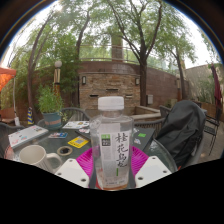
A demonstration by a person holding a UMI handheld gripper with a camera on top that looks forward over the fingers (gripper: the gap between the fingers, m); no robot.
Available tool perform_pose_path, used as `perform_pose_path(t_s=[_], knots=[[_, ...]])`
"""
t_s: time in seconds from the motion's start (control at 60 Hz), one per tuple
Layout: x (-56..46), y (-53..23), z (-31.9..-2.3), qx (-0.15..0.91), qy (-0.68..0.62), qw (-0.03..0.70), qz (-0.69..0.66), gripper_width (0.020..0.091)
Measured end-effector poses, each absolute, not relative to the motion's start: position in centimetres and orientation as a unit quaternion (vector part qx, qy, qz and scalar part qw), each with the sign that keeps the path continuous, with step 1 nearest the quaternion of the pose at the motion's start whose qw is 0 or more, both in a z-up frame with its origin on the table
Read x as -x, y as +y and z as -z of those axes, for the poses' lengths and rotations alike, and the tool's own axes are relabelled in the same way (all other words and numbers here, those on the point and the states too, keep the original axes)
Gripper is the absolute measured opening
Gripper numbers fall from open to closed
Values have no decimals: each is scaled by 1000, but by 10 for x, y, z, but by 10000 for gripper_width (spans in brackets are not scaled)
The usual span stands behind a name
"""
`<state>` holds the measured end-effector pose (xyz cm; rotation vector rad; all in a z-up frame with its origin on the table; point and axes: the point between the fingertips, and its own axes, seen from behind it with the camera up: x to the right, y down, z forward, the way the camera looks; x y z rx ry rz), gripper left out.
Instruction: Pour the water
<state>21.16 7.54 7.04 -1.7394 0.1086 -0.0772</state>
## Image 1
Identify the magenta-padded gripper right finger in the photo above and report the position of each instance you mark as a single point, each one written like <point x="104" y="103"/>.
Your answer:
<point x="153" y="168"/>

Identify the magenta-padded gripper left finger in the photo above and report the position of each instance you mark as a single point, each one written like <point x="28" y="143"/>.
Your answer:
<point x="70" y="171"/>

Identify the clear drink bottle white cap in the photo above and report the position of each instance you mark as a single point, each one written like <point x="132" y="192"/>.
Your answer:
<point x="111" y="146"/>

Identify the yellow square card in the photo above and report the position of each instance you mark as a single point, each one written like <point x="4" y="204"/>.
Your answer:
<point x="78" y="142"/>

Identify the blue sticker card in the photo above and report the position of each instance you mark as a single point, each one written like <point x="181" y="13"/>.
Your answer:
<point x="58" y="135"/>

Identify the white ribbed mug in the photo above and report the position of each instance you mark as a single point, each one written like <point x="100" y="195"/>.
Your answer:
<point x="33" y="156"/>

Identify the metal chair holding backpack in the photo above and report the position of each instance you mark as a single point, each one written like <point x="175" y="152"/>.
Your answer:
<point x="146" y="124"/>

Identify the black backpack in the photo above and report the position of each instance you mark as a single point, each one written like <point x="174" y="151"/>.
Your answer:
<point x="181" y="131"/>

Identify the white printed booklet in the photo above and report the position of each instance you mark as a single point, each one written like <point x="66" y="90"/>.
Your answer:
<point x="76" y="124"/>

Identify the silver laptop with stickers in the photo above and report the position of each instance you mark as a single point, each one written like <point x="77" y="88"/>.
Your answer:
<point x="28" y="135"/>

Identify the black metal patio chair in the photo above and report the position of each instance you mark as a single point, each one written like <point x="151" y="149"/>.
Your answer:
<point x="213" y="131"/>

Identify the dark metal mesh chair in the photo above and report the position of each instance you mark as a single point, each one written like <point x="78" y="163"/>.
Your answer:
<point x="8" y="136"/>

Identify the green plant in teal pot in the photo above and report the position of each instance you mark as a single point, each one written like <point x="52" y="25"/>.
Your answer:
<point x="50" y="103"/>

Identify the large tree forked trunk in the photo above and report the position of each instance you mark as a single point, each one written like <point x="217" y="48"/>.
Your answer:
<point x="143" y="83"/>

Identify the small tree thin trunk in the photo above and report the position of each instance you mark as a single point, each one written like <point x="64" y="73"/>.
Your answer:
<point x="181" y="83"/>

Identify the leaning tree curved trunk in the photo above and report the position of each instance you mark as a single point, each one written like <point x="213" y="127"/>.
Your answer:
<point x="31" y="83"/>

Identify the folded maroon patio umbrella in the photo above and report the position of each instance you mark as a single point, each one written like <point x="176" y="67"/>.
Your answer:
<point x="216" y="85"/>

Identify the orange canopy tent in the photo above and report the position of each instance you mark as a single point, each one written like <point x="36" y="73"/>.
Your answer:
<point x="6" y="77"/>

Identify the blue yellow striped post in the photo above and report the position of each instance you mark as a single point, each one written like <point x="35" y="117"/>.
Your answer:
<point x="30" y="116"/>

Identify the grey wall utility box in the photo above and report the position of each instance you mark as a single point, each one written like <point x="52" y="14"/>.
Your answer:
<point x="150" y="99"/>

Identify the black wall lantern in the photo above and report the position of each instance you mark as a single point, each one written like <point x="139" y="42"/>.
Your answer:
<point x="137" y="81"/>
<point x="83" y="80"/>

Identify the globe garden lamp post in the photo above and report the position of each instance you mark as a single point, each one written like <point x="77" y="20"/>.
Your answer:
<point x="58" y="76"/>

